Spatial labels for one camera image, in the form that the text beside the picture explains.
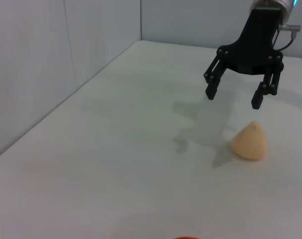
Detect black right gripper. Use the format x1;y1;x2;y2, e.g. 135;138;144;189
203;8;284;111

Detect pale round bread bun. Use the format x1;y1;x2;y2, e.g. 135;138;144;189
230;120;269;161

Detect right arm connector with cable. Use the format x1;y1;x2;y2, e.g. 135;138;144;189
274;23;302;51

